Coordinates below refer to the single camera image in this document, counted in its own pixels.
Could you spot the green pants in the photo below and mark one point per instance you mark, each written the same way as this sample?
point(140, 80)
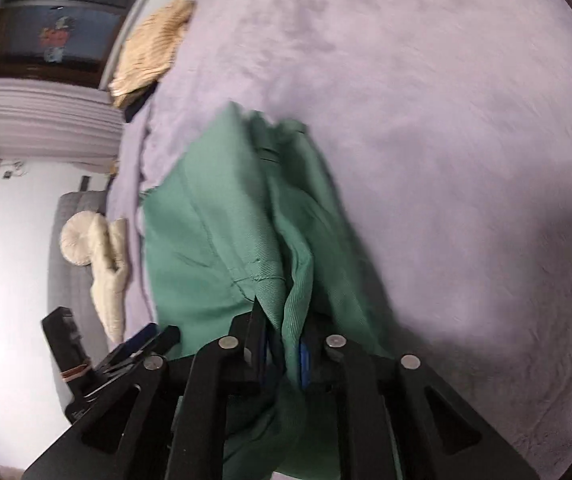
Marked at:
point(206, 260)

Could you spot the yellow knitted cloth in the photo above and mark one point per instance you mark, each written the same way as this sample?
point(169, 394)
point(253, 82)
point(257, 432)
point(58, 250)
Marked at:
point(153, 45)

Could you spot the lilac pleated curtain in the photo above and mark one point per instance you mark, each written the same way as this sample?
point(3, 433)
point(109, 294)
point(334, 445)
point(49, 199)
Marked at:
point(41, 120)

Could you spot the wall socket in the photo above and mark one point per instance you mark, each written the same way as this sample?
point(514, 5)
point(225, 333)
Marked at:
point(8, 174)

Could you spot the cream knitted cloth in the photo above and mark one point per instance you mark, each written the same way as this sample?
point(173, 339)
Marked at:
point(108, 285)

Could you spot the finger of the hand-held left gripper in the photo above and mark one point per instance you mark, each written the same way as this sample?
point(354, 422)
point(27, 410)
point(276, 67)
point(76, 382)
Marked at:
point(166, 336)
point(138, 337)

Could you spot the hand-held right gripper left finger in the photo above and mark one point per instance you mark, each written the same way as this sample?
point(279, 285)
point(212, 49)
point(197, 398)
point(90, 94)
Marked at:
point(265, 352)

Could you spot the dark framed window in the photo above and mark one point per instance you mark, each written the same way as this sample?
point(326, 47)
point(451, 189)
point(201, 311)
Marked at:
point(66, 25)

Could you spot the lilac fluffy blanket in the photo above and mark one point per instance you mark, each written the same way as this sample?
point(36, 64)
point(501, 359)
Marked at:
point(415, 110)

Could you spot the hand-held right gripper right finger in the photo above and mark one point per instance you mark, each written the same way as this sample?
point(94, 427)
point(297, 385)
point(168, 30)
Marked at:
point(306, 365)

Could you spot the grey sofa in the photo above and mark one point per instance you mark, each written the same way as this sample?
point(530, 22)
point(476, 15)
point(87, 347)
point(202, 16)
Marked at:
point(73, 295)

